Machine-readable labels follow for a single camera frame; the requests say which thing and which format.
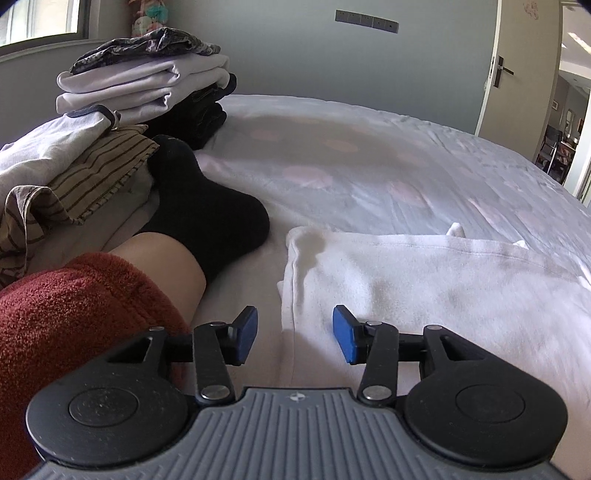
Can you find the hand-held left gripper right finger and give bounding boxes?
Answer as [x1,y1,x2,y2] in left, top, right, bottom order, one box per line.
[333,305,485,404]

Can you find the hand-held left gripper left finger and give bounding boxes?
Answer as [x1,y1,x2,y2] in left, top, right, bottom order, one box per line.
[108,305,258,404]

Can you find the white garment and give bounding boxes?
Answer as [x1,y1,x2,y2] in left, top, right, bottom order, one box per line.
[276,222,591,398]

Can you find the person's left leg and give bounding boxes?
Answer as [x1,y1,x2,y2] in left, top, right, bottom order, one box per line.
[108,232,207,324]

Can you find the black sock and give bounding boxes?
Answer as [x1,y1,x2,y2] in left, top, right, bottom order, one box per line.
[136,135,271,284]

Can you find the striped beige garment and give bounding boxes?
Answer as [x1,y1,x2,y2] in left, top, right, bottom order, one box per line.
[0,124,160,278]

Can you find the black folded jeans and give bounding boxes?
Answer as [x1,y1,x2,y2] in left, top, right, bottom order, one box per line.
[147,74,238,151]

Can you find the lavender folded sweatshirt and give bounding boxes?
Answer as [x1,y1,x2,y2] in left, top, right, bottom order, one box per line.
[56,54,230,95]
[55,76,230,125]

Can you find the white shirt with navy trim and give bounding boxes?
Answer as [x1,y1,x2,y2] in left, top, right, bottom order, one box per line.
[0,105,123,190]

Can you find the dark chair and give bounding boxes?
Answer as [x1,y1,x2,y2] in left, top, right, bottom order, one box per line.
[536,127,571,178]

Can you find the dark patterned garment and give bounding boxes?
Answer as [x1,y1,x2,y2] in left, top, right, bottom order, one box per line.
[69,27,222,75]

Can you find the cream door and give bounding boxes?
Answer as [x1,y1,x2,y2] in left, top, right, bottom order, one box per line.
[475,0,565,139]

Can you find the colourful hanging decoration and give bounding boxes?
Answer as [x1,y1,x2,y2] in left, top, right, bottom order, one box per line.
[130,0,169,38]

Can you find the window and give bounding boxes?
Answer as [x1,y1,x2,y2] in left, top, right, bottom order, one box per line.
[0,0,93,58]

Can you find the dark door handle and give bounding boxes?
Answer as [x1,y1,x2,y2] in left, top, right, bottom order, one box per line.
[492,55,515,88]

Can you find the grey wall switch panel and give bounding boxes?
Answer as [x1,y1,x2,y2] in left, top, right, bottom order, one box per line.
[335,9,399,34]

